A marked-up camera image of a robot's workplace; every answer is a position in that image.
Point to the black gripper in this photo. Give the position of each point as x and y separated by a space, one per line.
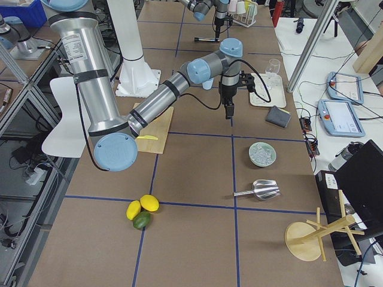
219 23
227 94

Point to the metal muddler black cap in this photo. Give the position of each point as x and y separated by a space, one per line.
199 39

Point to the pink cup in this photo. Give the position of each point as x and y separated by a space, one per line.
232 6

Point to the white cup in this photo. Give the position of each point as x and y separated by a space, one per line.
240 7

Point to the light blue plastic cup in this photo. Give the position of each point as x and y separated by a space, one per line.
207 85

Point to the yellow cup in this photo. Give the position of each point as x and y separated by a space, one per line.
247 5

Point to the mint green cup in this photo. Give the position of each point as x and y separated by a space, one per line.
253 9

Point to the yellow lemon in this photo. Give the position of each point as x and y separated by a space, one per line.
149 203
133 209

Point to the grey folded cloth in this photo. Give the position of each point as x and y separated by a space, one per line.
278 116

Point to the clear wine glass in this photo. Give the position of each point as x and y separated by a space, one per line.
271 71

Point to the cream bear serving tray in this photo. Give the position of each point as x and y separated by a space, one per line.
270 95

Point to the green bowl of ice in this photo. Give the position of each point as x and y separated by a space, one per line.
262 154

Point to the red cylinder can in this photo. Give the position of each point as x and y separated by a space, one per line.
277 11

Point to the bamboo cutting board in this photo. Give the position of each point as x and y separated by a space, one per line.
159 128

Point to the yellow plastic knife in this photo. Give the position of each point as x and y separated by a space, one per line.
149 137

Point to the metal ice scoop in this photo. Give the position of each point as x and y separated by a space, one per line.
262 189

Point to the near teach pendant tablet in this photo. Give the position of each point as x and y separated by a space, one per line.
339 118

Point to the teach pendant tablet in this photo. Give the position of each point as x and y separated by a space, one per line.
345 87
339 118

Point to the far teach pendant tablet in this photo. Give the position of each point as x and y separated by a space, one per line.
345 87

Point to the green lime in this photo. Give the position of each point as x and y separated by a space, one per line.
141 220

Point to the black computer monitor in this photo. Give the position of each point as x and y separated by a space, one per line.
360 179

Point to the wooden mug tree stand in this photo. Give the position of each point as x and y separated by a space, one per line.
304 239

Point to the white chair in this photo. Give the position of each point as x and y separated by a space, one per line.
66 139

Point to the blue storage bin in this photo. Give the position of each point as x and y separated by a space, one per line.
31 14

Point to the white wire cup rack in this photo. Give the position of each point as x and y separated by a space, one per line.
244 20

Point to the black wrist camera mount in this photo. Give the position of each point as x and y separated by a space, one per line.
247 80

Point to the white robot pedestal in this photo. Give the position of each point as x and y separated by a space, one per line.
136 78

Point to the aluminium frame post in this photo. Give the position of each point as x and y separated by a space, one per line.
308 50

